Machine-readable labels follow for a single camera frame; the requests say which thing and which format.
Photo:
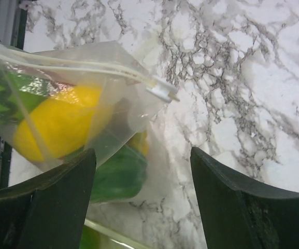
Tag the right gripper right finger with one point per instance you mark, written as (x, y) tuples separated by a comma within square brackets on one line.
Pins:
[(240, 212)]

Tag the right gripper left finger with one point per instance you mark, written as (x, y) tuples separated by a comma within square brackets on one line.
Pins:
[(48, 210)]

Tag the green bell pepper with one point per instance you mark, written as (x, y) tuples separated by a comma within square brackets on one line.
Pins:
[(121, 177)]

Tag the yellow lemon toy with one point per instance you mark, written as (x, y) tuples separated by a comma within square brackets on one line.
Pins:
[(64, 122)]

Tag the clear zip top bag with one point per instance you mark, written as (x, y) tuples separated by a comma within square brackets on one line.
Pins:
[(136, 96)]

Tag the yellow banana bunch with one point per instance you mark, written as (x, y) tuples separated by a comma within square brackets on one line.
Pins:
[(139, 142)]

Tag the green watermelon toy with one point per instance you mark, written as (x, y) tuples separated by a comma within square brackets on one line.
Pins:
[(31, 90)]

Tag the yellow green mango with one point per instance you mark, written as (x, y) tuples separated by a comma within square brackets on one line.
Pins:
[(90, 239)]

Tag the pale green plastic basket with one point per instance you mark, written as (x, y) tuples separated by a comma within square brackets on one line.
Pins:
[(111, 239)]

